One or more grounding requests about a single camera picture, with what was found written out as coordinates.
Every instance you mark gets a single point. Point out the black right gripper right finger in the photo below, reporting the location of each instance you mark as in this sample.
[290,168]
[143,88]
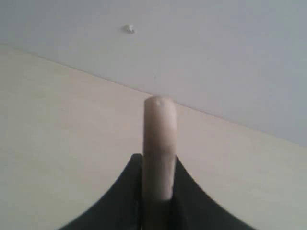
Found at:
[192,209]

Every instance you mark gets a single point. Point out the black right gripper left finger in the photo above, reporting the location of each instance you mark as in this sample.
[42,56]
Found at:
[119,207]

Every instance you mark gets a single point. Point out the wide white bristle paintbrush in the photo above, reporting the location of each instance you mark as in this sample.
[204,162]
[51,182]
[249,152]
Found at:
[159,160]

